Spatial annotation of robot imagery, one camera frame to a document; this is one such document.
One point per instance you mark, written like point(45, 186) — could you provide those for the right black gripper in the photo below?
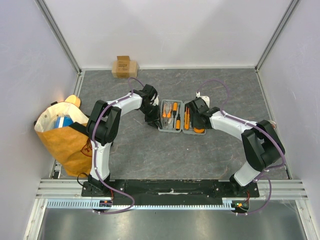
point(196, 120)

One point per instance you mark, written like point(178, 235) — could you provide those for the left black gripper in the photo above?
point(155, 121)

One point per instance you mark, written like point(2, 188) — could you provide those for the orange utility knife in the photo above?
point(187, 118)

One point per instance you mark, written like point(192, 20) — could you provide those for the orange tape measure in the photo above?
point(199, 130)

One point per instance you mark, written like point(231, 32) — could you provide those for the orange pliers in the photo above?
point(166, 115)

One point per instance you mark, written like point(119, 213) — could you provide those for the orange black screwdriver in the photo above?
point(175, 107)
point(178, 120)

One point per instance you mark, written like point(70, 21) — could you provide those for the grey plastic tool case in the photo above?
point(172, 126)

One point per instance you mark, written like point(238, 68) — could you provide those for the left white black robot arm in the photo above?
point(103, 126)

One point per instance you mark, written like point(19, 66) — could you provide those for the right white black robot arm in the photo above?
point(261, 144)

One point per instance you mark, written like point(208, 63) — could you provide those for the small cardboard box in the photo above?
point(124, 67)

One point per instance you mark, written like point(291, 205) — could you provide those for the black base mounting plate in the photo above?
point(203, 187)

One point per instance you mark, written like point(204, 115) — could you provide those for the tan wooden object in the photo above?
point(73, 99)

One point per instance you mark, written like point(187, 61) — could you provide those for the brown paper tote bag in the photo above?
point(71, 148)

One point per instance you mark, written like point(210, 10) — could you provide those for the blue box in bag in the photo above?
point(63, 121)

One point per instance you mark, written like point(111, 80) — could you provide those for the white slotted cable duct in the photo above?
point(99, 204)

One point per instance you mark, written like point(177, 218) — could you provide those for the aluminium frame rail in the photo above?
point(282, 189)

